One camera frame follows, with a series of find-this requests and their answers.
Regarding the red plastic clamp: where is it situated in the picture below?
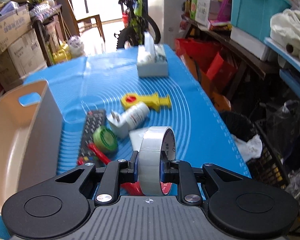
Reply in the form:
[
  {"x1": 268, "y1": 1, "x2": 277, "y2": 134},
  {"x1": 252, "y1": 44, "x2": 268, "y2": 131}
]
[{"x1": 88, "y1": 142, "x2": 143, "y2": 196}]

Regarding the beige plastic storage bin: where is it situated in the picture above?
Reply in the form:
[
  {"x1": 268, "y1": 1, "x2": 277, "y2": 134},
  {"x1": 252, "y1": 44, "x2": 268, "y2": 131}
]
[{"x1": 0, "y1": 80, "x2": 63, "y2": 214}]

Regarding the white power adapter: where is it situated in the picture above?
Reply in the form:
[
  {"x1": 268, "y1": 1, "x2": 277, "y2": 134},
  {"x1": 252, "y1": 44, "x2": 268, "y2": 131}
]
[{"x1": 107, "y1": 110, "x2": 129, "y2": 139}]

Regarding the grey tape roll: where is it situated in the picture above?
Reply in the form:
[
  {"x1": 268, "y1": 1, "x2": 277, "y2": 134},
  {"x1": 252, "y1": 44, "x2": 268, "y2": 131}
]
[{"x1": 138, "y1": 126, "x2": 175, "y2": 196}]

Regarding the green tape roll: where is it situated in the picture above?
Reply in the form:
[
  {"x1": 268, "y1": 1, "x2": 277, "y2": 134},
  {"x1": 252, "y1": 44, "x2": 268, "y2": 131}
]
[{"x1": 93, "y1": 126, "x2": 118, "y2": 154}]

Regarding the blue silicone mat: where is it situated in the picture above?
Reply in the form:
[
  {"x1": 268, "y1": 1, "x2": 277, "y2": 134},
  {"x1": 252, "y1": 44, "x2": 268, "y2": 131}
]
[{"x1": 0, "y1": 46, "x2": 249, "y2": 239}]

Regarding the black remote control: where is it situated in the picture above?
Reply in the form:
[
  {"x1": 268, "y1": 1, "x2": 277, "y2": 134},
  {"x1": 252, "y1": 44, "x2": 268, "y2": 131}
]
[{"x1": 77, "y1": 109, "x2": 106, "y2": 167}]

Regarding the white pill bottle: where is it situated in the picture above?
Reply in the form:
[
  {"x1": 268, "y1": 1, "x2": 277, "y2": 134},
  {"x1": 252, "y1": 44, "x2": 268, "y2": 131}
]
[{"x1": 124, "y1": 102, "x2": 150, "y2": 131}]

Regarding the yellow toy gun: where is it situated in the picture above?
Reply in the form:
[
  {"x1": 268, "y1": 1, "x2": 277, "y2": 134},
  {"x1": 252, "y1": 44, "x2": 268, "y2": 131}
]
[{"x1": 121, "y1": 92, "x2": 172, "y2": 112}]

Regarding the yellow oil jug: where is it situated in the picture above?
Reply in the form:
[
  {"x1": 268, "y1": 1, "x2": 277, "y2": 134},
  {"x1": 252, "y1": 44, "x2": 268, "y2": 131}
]
[{"x1": 52, "y1": 42, "x2": 72, "y2": 64}]

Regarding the white tissue box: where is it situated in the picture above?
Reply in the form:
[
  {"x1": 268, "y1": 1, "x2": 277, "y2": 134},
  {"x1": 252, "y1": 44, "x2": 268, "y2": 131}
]
[{"x1": 136, "y1": 31, "x2": 168, "y2": 78}]

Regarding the wooden chair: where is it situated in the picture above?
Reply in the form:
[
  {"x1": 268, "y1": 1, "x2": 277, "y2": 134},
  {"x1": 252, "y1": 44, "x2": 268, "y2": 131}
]
[{"x1": 61, "y1": 0, "x2": 106, "y2": 42}]

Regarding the large cardboard box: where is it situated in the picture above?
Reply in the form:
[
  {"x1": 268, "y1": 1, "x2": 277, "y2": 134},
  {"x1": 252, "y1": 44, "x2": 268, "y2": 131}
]
[{"x1": 0, "y1": 5, "x2": 31, "y2": 54}]

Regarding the green black bicycle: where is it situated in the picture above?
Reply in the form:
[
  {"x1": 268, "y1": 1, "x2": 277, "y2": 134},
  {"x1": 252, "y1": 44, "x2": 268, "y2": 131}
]
[{"x1": 115, "y1": 0, "x2": 161, "y2": 49}]

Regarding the teal plastic storage box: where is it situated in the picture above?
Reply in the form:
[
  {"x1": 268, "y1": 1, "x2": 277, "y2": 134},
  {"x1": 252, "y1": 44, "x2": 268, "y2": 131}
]
[{"x1": 231, "y1": 0, "x2": 293, "y2": 42}]

